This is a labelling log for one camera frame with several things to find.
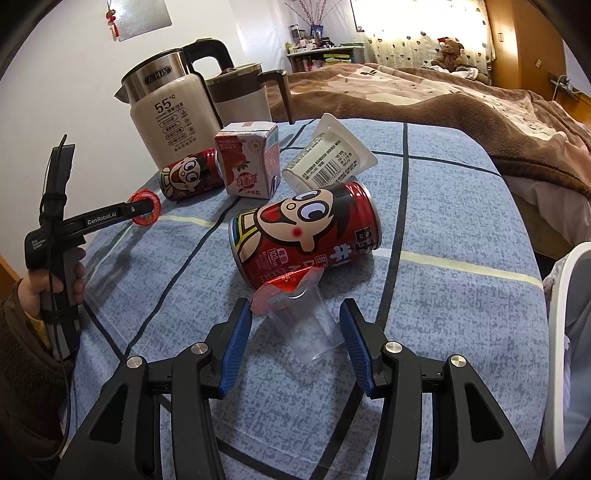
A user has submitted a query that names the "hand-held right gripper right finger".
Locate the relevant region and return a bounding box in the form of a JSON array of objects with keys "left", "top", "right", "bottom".
[{"left": 339, "top": 298, "right": 539, "bottom": 480}]

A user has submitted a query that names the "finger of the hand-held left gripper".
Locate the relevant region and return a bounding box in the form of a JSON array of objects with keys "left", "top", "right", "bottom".
[{"left": 122, "top": 198, "right": 158, "bottom": 217}]

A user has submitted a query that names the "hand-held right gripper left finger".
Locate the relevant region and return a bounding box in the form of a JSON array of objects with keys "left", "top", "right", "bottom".
[{"left": 54, "top": 298, "right": 254, "bottom": 480}]

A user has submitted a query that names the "clear plastic cup red lid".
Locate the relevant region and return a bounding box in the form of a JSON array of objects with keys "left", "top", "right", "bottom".
[{"left": 252, "top": 270, "right": 345, "bottom": 363}]

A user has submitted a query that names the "red cartoon drink can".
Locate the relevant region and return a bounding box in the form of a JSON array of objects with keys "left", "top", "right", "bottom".
[
  {"left": 159, "top": 148, "right": 223, "bottom": 201},
  {"left": 228, "top": 181, "right": 382, "bottom": 289}
]

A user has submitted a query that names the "red white milk carton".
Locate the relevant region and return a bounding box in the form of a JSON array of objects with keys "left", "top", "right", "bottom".
[{"left": 215, "top": 121, "right": 282, "bottom": 199}]

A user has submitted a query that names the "white yogurt cup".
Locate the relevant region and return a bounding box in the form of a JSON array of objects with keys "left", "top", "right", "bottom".
[{"left": 281, "top": 113, "right": 377, "bottom": 192}]

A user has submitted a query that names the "white round trash bin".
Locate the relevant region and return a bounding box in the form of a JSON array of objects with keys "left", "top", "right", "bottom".
[{"left": 542, "top": 242, "right": 591, "bottom": 462}]

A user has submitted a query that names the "person's left forearm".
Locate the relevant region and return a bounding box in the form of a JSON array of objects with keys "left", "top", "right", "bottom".
[{"left": 0, "top": 277, "right": 77, "bottom": 480}]

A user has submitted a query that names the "person's left hand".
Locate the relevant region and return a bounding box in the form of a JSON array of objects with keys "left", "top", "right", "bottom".
[{"left": 21, "top": 249, "right": 88, "bottom": 319}]

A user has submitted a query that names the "blue checked tablecloth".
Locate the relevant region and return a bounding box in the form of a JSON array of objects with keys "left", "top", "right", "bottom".
[{"left": 60, "top": 117, "right": 550, "bottom": 480}]

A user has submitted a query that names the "beige steel electric kettle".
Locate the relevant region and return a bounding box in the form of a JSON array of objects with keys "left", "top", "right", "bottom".
[{"left": 114, "top": 39, "right": 236, "bottom": 169}]

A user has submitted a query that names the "beige brown lidded mug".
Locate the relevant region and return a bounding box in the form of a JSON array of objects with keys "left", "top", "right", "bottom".
[{"left": 205, "top": 63, "right": 296, "bottom": 130}]

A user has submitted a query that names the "red hanging ornament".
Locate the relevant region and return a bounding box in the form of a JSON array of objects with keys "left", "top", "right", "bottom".
[{"left": 105, "top": 0, "right": 120, "bottom": 40}]

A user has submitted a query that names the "translucent plastic bin liner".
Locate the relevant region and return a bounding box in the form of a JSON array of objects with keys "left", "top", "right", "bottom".
[{"left": 561, "top": 314, "right": 591, "bottom": 446}]

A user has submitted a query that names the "light bed sheet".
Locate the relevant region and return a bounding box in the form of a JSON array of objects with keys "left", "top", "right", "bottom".
[{"left": 501, "top": 178, "right": 555, "bottom": 259}]

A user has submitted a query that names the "cluttered desk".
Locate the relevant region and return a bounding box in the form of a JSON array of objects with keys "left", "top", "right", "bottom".
[{"left": 285, "top": 44, "right": 370, "bottom": 75}]

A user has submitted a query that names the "brown patterned blanket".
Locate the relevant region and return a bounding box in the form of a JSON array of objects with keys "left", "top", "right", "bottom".
[{"left": 265, "top": 62, "right": 591, "bottom": 217}]

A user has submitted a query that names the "vase of bare branches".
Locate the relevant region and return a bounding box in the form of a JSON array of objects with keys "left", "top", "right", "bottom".
[{"left": 285, "top": 0, "right": 345, "bottom": 29}]

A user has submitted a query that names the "blue cream dotted curtain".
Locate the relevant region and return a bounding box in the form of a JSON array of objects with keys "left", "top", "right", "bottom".
[{"left": 348, "top": 0, "right": 492, "bottom": 70}]

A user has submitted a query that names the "brown teddy bear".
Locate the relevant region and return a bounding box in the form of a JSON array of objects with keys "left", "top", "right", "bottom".
[{"left": 431, "top": 38, "right": 467, "bottom": 70}]

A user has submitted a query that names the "small shelf with power strip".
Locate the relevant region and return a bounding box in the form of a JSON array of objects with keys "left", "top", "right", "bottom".
[{"left": 549, "top": 73, "right": 583, "bottom": 95}]

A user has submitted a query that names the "wooden wardrobe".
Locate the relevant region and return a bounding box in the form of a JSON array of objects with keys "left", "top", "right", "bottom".
[{"left": 482, "top": 0, "right": 568, "bottom": 93}]

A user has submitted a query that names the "silver wall sheet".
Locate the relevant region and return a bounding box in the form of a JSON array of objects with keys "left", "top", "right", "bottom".
[{"left": 108, "top": 0, "right": 172, "bottom": 42}]

